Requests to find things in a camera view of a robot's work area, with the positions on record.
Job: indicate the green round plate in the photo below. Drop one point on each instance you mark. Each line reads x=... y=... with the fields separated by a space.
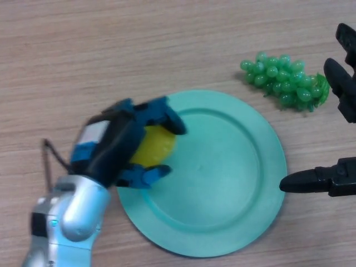
x=222 y=172

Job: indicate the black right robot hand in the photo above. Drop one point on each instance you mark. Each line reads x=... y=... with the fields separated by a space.
x=343 y=83

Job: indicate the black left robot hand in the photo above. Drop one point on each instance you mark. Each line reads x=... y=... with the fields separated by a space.
x=114 y=147

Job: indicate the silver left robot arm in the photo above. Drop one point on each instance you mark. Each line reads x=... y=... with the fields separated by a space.
x=75 y=211

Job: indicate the yellow starfruit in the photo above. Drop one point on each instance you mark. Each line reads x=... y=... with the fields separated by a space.
x=155 y=147

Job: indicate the bunch of green grapes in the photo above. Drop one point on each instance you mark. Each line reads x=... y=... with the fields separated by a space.
x=275 y=72

